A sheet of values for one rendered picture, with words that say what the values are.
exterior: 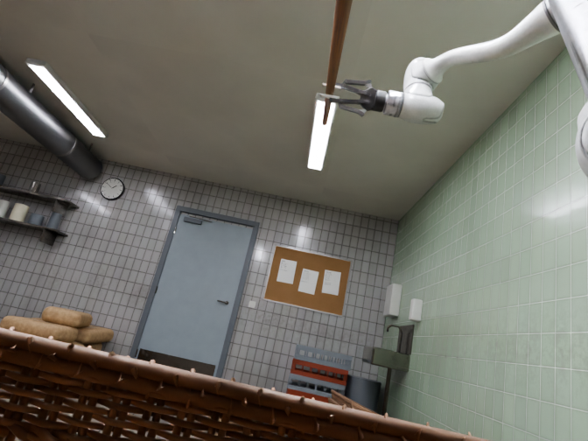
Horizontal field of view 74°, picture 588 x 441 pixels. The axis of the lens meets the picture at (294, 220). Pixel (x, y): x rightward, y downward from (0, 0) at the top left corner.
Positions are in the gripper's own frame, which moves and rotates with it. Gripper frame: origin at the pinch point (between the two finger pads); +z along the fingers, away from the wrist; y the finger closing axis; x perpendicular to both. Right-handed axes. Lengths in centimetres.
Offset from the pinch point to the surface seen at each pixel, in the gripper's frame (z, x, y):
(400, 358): -112, 205, 178
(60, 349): 13, -123, 48
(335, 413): -6, -124, 48
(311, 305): -27, 328, 187
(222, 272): 92, 334, 171
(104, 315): 222, 304, 247
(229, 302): 74, 321, 202
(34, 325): 228, 188, 216
